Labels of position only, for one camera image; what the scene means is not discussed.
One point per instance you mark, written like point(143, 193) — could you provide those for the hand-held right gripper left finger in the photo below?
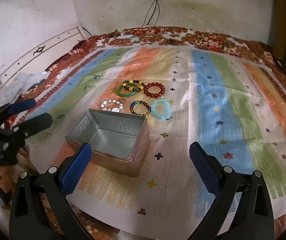
point(76, 170)

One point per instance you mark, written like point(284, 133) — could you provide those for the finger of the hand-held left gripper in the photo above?
point(24, 104)
point(36, 122)

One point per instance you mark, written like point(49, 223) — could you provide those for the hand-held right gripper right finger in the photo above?
point(202, 170)

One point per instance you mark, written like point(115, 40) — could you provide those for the rectangular metal tin box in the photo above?
point(113, 140)

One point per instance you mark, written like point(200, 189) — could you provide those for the green jade bangle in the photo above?
point(121, 91)

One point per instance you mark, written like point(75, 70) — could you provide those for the clear plastic bag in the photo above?
point(25, 80)

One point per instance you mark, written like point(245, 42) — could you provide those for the striped pastel mat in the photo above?
point(220, 110)

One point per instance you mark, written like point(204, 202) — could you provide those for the white wooden headboard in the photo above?
point(45, 42)

